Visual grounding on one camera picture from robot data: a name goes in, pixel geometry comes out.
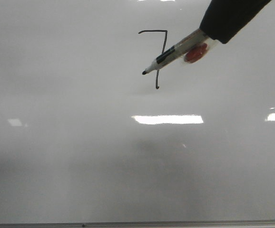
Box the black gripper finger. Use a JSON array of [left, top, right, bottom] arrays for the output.
[[199, 0, 270, 44]]

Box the white glossy whiteboard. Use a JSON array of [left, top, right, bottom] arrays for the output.
[[0, 0, 275, 223]]

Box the white black whiteboard marker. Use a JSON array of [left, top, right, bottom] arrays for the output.
[[142, 29, 218, 75]]

